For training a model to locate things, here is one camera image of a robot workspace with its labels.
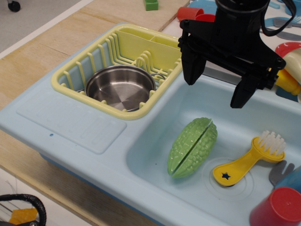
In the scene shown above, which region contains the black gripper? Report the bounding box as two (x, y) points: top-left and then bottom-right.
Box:
(179, 6), (285, 108)

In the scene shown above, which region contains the green bumpy toy squash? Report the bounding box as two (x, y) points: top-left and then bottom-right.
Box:
(167, 117), (218, 178)

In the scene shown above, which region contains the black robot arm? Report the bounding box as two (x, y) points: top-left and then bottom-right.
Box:
(179, 0), (286, 108)

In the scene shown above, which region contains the stainless steel pot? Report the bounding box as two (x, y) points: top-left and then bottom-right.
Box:
(85, 65), (165, 112)

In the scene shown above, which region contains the grey toy faucet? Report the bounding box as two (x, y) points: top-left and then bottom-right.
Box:
(203, 61), (241, 85)

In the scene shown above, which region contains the red cup upright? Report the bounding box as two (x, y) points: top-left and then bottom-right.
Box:
(195, 14), (215, 23)

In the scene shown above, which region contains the red toy plate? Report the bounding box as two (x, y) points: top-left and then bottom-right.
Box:
(275, 42), (301, 63)

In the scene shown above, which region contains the blue toy plate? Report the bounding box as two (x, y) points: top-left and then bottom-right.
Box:
(188, 0), (217, 15)

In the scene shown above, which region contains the blue toy utensil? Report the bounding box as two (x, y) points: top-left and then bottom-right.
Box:
(265, 16), (301, 27)

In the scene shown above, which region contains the red cup lying down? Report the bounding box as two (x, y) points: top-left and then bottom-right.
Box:
(177, 7), (204, 21)

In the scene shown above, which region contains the grey toy knife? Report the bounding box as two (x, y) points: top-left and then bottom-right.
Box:
(273, 32), (301, 41)

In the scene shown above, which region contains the grey toy spatula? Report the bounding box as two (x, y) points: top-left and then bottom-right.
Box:
(273, 18), (301, 28)

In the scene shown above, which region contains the yellow dish brush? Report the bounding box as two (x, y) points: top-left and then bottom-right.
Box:
(213, 130), (286, 186)

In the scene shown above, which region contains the light blue toy sink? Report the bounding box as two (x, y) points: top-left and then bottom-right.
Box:
(0, 23), (301, 226)

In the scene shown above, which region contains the pale yellow dish rack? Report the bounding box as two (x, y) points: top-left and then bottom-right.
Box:
(51, 24), (182, 120)

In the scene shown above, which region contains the green toy block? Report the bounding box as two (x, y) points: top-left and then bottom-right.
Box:
(144, 0), (159, 11)

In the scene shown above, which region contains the grey toy fork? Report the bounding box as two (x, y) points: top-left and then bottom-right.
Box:
(269, 160), (295, 186)

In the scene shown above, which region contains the blue cup front right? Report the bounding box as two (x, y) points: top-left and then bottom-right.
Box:
(275, 167), (301, 193)

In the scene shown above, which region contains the red cup front right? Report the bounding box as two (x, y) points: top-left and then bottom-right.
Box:
(249, 187), (301, 226)

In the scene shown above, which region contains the black caster wheel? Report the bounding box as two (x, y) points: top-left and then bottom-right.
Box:
(7, 0), (21, 12)

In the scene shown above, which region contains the yellow tape piece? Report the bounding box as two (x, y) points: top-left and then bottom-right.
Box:
(8, 208), (38, 225)

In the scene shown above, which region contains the black cable loop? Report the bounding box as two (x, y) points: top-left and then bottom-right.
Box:
(0, 194), (47, 226)

